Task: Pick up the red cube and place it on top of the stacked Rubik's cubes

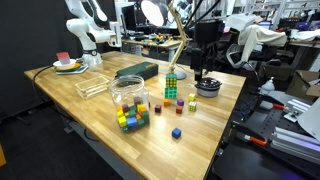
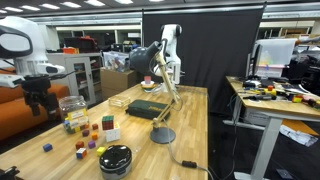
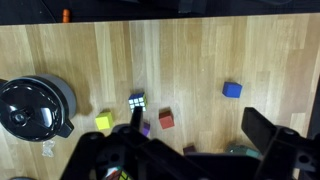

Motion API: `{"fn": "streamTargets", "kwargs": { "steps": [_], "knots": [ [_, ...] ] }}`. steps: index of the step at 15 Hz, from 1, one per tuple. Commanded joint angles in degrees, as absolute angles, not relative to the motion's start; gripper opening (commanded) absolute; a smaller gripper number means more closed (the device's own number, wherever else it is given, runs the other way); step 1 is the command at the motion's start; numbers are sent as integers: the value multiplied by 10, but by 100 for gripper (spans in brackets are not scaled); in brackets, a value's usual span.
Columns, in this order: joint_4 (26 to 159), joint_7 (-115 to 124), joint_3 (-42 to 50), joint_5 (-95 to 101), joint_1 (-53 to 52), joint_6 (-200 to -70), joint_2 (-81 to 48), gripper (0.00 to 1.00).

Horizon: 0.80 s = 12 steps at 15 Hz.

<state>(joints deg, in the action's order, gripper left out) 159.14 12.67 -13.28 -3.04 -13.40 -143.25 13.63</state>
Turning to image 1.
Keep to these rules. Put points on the stack of coloured plates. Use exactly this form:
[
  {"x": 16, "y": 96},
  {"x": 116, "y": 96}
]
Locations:
[{"x": 68, "y": 67}]

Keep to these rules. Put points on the white idle robot arm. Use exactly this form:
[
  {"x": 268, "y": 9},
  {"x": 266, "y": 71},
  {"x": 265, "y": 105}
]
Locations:
[{"x": 86, "y": 26}]

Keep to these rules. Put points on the cardboard box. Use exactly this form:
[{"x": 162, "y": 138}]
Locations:
[{"x": 305, "y": 83}]

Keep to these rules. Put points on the aluminium extrusion bars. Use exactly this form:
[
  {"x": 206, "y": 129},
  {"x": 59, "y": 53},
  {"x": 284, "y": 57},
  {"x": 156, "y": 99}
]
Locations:
[{"x": 295, "y": 141}]

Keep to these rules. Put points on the cluttered wooden desk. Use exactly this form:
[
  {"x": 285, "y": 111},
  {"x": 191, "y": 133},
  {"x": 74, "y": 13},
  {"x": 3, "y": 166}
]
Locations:
[{"x": 156, "y": 43}]

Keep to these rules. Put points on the dark purple wooden cube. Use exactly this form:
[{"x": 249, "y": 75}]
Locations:
[{"x": 157, "y": 108}]

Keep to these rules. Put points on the yellow wooden cube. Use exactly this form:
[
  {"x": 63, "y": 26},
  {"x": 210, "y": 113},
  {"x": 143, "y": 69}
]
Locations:
[{"x": 191, "y": 97}]

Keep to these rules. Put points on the red wooden cube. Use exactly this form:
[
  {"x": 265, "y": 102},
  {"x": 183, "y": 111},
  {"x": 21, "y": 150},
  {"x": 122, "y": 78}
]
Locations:
[{"x": 179, "y": 109}]

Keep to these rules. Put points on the orange sofa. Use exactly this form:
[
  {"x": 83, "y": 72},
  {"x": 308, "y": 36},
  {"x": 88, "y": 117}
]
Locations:
[{"x": 1, "y": 155}]

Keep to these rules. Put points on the black office chair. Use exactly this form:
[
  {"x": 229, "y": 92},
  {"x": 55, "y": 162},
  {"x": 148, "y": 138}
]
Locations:
[{"x": 233, "y": 56}]

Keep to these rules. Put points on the blue wooden cube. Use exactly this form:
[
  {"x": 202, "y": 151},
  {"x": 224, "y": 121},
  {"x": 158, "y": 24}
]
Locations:
[{"x": 176, "y": 133}]

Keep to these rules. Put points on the pink cup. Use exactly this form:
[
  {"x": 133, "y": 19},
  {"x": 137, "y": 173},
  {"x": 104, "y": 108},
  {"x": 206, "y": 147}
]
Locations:
[{"x": 63, "y": 57}]

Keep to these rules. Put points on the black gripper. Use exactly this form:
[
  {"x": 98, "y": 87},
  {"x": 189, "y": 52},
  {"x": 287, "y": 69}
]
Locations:
[{"x": 200, "y": 58}]

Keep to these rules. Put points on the black lidded pot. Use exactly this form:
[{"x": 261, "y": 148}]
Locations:
[{"x": 208, "y": 87}]

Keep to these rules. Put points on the silver metal bracket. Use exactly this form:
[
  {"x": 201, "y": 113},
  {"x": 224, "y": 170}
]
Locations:
[{"x": 296, "y": 108}]

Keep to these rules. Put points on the bright purple wooden cube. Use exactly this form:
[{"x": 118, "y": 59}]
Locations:
[{"x": 180, "y": 102}]

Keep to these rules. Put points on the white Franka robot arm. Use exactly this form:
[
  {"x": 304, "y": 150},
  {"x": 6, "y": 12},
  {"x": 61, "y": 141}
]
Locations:
[{"x": 208, "y": 33}]

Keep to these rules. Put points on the wooden desk lamp grey head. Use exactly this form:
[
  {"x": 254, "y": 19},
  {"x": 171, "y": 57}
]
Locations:
[{"x": 154, "y": 12}]

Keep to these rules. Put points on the clear jar of coloured cubes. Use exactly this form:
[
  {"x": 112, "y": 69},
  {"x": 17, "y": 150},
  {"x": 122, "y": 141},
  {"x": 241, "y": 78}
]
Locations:
[{"x": 130, "y": 103}]

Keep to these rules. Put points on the dark green tool case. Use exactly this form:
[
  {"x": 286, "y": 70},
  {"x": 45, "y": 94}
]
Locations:
[{"x": 136, "y": 70}]

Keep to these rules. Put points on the black backdrop curtain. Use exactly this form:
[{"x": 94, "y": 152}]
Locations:
[{"x": 33, "y": 33}]

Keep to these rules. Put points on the white spray bottle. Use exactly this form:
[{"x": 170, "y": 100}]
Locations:
[{"x": 267, "y": 87}]

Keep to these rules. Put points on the orange wooden cube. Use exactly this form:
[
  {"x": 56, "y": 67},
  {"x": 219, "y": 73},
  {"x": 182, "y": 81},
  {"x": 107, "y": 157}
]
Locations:
[{"x": 166, "y": 102}]

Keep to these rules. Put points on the Rubik's cube with yellow side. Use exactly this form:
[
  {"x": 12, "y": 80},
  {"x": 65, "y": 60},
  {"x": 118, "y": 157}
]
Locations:
[{"x": 171, "y": 80}]

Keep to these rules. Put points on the white board panel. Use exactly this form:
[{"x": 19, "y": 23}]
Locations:
[{"x": 311, "y": 120}]

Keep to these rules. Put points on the white cloth on chair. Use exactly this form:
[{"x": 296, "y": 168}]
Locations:
[{"x": 256, "y": 33}]

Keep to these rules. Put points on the black side table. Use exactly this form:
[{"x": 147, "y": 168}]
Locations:
[{"x": 260, "y": 163}]

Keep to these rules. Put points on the small Rubik's cube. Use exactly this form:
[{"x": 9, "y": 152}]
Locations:
[{"x": 192, "y": 106}]

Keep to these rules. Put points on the computer monitor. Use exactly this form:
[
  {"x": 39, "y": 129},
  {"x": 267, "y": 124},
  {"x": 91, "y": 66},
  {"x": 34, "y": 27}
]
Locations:
[{"x": 128, "y": 16}]

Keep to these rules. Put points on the clear acrylic box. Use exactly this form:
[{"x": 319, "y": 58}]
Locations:
[{"x": 91, "y": 86}]

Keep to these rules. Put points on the grey table frame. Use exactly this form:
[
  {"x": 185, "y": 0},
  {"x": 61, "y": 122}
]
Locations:
[{"x": 100, "y": 153}]

